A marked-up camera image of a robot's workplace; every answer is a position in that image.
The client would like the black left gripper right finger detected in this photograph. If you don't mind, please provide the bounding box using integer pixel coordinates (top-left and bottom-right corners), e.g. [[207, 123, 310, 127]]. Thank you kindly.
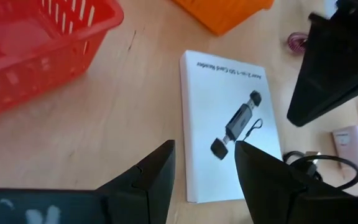
[[234, 140, 358, 224]]

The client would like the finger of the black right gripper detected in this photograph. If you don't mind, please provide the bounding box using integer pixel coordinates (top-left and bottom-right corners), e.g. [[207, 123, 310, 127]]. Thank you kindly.
[[286, 13, 358, 128]]

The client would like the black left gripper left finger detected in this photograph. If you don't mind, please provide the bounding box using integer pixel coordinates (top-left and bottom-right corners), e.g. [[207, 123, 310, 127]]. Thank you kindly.
[[94, 139, 177, 224]]

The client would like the maroon cable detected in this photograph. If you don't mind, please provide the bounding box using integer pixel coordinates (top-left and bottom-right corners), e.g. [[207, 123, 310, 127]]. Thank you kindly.
[[287, 31, 310, 56]]

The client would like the black usb cable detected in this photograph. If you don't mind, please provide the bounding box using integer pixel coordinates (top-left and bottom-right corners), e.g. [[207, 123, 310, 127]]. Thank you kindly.
[[282, 150, 358, 191]]

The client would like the white card reader box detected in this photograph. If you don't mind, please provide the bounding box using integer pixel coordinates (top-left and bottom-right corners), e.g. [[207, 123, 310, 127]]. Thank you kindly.
[[178, 49, 283, 204]]

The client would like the orange plastic basket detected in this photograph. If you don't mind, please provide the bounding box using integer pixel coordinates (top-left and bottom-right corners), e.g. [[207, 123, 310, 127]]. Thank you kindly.
[[172, 0, 275, 36]]

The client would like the red plastic basket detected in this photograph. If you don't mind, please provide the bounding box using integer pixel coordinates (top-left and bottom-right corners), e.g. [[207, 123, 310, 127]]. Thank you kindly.
[[0, 0, 125, 123]]

